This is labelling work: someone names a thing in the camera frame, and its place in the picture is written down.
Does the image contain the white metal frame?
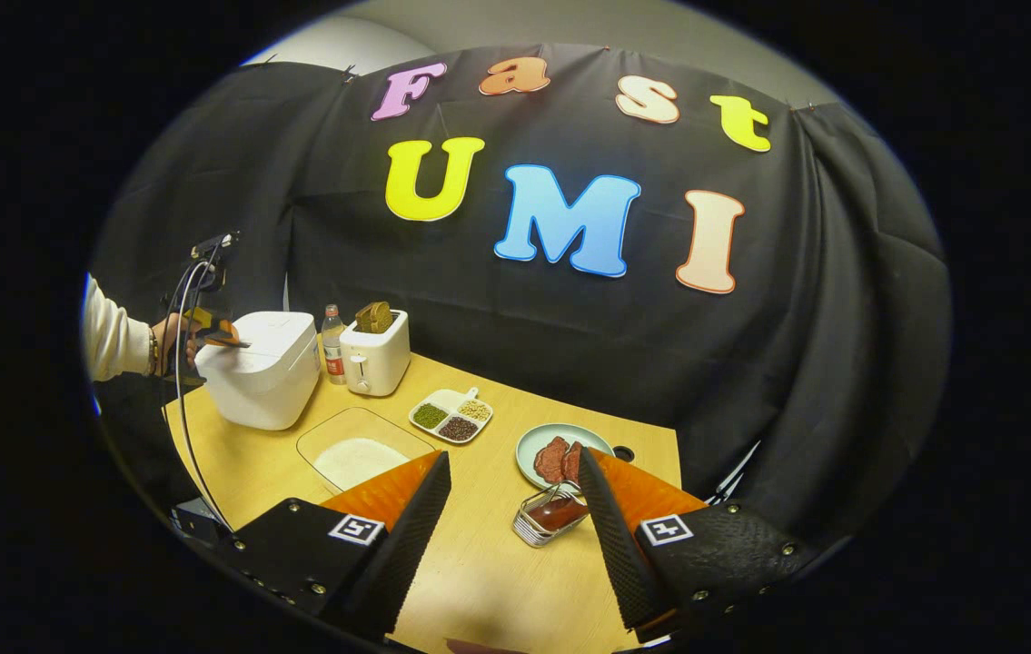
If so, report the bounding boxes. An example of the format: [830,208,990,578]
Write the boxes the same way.
[706,441,761,505]

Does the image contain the white rice cooker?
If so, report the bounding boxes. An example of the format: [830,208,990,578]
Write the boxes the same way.
[195,312,321,431]

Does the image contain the brown wooden spoon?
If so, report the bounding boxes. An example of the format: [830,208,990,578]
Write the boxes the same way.
[529,495,589,533]

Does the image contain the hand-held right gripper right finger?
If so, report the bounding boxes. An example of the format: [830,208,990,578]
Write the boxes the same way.
[577,448,820,637]

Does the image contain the white divided bean dish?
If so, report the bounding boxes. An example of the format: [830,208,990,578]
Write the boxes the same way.
[409,388,494,445]

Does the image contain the pale green plate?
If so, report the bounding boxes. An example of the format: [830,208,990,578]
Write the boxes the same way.
[516,423,614,491]

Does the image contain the clear glass dish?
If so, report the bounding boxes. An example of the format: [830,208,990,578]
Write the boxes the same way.
[297,407,437,496]

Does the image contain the white rice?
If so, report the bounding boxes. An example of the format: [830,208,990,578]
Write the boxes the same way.
[313,438,411,491]

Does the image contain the clear plastic bottle red label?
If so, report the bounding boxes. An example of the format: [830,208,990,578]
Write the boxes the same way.
[322,304,348,385]

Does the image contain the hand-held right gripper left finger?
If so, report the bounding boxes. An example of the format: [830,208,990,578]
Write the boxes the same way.
[220,451,452,641]

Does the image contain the metal wire chopstick holder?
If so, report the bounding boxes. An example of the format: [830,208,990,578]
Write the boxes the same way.
[512,481,590,548]

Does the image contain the white toaster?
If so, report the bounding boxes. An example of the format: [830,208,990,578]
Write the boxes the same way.
[340,310,411,397]

